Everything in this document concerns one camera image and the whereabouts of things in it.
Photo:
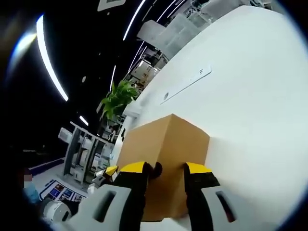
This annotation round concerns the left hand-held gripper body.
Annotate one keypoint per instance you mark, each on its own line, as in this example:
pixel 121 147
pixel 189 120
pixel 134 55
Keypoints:
pixel 56 211

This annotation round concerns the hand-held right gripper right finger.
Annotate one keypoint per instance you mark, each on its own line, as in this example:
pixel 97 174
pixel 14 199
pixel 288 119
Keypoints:
pixel 207 204

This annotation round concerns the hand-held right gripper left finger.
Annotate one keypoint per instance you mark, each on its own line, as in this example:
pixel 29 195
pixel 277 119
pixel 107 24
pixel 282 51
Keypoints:
pixel 79 216

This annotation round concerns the brown cardboard shoe box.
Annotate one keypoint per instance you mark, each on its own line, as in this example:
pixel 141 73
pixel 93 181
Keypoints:
pixel 168 144

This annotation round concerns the picture display board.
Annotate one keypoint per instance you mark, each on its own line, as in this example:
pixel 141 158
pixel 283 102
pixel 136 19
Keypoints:
pixel 60 191

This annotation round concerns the short ceiling light strip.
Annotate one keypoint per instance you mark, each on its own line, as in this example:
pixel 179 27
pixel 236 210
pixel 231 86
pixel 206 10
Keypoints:
pixel 83 120

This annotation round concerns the green plant in white pot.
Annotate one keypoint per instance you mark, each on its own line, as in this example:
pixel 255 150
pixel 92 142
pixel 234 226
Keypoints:
pixel 115 101

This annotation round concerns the white partition panel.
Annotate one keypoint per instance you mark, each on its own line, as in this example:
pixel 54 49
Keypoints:
pixel 173 36

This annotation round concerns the ceiling air vent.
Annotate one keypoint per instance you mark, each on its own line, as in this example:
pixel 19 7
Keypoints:
pixel 110 3

